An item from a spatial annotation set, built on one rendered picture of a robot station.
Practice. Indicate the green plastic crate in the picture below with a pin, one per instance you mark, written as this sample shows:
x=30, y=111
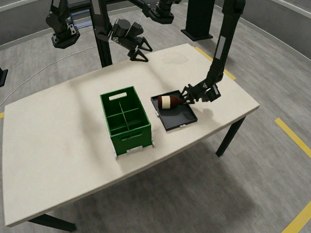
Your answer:
x=130, y=126

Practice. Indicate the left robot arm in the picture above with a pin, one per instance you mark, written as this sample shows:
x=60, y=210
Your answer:
x=232, y=10

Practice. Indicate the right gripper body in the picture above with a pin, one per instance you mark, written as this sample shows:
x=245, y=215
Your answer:
x=132, y=50

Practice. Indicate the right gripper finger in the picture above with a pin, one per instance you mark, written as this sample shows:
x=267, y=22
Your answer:
x=141, y=54
x=143, y=48

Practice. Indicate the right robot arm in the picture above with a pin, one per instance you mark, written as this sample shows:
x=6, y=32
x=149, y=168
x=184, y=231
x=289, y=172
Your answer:
x=122, y=27

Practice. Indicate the brown glass bottle with cream label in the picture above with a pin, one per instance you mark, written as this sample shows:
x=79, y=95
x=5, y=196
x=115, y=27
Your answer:
x=168, y=102

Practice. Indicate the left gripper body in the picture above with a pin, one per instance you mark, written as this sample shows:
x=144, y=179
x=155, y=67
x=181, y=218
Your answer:
x=193, y=91

